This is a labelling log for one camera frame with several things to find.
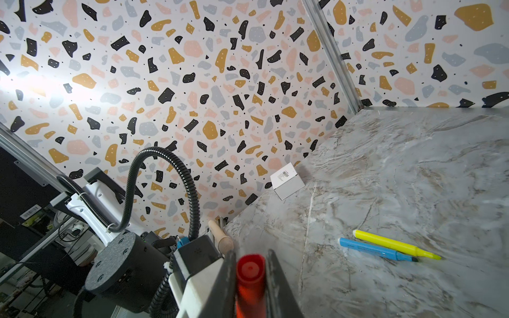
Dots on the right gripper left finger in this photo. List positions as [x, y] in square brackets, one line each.
[221, 300]

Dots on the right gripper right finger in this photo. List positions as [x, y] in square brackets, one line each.
[280, 301]

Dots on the red pen cap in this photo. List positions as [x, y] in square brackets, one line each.
[250, 274]

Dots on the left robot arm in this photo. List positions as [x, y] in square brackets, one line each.
[129, 269]

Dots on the blue highlighter pen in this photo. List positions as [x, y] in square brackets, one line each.
[376, 250]

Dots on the yellow highlighter pen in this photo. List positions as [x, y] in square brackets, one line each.
[389, 243]

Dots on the wooden stick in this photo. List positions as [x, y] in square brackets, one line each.
[224, 242]

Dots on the white small box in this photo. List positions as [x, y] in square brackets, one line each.
[286, 181]

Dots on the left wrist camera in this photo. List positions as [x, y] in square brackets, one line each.
[196, 266]

